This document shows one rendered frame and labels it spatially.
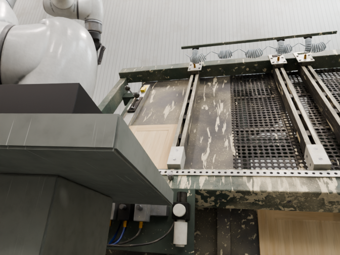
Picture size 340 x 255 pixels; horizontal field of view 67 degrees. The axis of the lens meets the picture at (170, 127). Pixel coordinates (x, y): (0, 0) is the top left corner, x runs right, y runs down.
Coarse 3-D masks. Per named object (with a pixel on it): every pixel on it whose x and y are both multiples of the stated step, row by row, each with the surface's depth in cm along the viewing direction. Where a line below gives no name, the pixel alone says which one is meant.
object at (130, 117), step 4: (148, 84) 200; (148, 88) 195; (140, 92) 190; (144, 92) 189; (148, 92) 195; (140, 96) 185; (144, 96) 186; (144, 100) 185; (140, 104) 177; (140, 108) 176; (132, 112) 166; (136, 112) 168; (128, 116) 162; (132, 116) 162; (136, 116) 168; (124, 120) 159; (128, 120) 158; (132, 120) 161; (128, 124) 154; (132, 124) 161
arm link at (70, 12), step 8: (48, 0) 127; (56, 0) 124; (64, 0) 124; (72, 0) 128; (48, 8) 128; (56, 8) 127; (64, 8) 127; (72, 8) 130; (56, 16) 132; (64, 16) 132; (72, 16) 133
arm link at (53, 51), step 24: (48, 24) 57; (72, 24) 59; (24, 48) 52; (48, 48) 53; (72, 48) 55; (0, 72) 52; (24, 72) 51; (48, 72) 51; (72, 72) 54; (96, 72) 62
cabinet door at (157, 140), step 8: (136, 128) 153; (144, 128) 152; (152, 128) 151; (160, 128) 149; (168, 128) 148; (176, 128) 147; (136, 136) 147; (144, 136) 145; (152, 136) 144; (160, 136) 143; (168, 136) 141; (144, 144) 139; (152, 144) 138; (160, 144) 137; (168, 144) 135; (152, 152) 132; (160, 152) 131; (168, 152) 129; (152, 160) 127; (160, 160) 125; (160, 168) 120
